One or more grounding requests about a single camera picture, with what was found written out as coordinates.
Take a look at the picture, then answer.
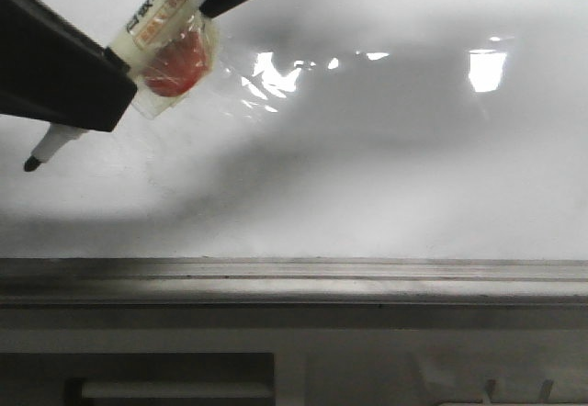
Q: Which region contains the white whiteboard marker with tape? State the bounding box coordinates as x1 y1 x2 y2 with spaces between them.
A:
23 0 217 172

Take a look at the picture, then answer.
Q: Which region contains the white whiteboard with metal frame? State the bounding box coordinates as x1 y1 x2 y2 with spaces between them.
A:
1 0 587 305

